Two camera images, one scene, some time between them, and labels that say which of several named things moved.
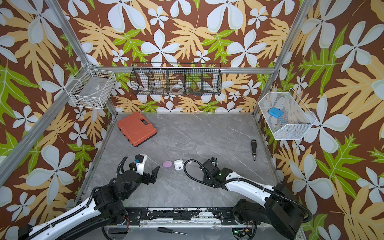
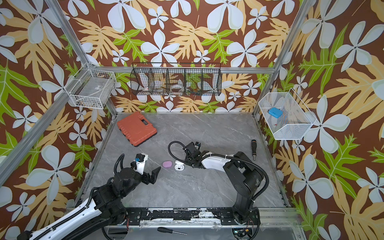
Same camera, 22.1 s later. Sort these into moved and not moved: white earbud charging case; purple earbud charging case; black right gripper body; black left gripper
Moved: black right gripper body
Not moved: purple earbud charging case; white earbud charging case; black left gripper
